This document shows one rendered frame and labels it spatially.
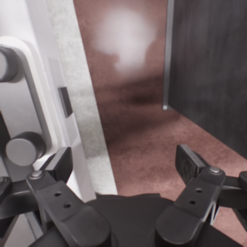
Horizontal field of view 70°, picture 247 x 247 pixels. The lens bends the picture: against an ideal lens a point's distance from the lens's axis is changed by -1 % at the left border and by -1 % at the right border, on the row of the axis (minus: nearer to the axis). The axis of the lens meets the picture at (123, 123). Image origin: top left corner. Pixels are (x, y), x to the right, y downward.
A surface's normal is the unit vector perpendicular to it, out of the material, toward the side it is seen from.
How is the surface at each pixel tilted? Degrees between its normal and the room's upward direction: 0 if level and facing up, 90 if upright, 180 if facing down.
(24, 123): 0
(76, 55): 0
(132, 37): 0
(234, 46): 90
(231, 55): 90
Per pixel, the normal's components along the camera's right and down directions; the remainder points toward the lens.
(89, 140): 0.03, 0.29
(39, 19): 0.99, -0.17
